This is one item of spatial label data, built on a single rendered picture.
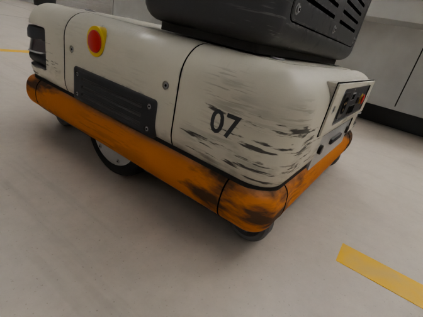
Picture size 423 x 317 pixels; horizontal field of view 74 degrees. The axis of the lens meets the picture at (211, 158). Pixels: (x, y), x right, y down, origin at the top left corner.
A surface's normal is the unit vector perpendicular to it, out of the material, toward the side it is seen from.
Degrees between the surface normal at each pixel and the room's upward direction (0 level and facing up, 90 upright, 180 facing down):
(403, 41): 90
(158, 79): 90
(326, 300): 0
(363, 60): 90
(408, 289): 0
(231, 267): 0
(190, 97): 90
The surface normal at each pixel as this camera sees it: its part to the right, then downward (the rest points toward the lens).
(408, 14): -0.56, 0.24
